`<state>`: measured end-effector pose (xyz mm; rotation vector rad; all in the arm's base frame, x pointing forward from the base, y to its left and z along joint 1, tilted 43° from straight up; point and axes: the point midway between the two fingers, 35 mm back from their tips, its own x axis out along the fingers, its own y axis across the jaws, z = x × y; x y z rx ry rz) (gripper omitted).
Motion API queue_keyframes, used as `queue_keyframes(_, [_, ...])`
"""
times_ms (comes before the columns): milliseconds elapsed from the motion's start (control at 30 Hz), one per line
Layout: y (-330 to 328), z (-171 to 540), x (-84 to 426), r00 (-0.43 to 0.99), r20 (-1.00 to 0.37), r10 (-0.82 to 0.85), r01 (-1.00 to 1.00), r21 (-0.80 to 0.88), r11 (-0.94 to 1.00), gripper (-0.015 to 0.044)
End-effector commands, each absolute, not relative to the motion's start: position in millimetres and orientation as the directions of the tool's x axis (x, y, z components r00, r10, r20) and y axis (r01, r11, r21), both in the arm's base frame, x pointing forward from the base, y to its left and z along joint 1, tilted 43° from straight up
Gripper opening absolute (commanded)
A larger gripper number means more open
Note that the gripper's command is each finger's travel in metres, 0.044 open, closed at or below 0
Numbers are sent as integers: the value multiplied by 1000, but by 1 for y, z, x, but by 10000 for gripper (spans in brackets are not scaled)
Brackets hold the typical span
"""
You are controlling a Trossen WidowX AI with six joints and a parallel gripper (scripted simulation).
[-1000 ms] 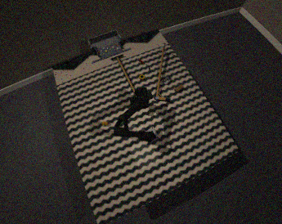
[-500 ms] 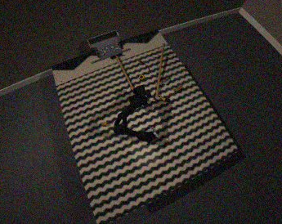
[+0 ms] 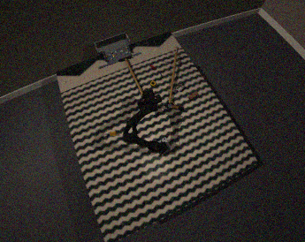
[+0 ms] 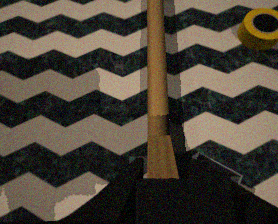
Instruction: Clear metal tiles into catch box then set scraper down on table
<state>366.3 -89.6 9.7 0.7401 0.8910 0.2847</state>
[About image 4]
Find yellow ring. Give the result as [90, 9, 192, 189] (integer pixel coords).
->
[238, 8, 278, 51]

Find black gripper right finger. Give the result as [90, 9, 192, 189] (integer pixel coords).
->
[189, 159, 278, 224]

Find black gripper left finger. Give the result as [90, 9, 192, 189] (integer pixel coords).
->
[0, 158, 143, 224]

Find tan wooden pole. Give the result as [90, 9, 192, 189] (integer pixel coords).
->
[135, 0, 238, 224]

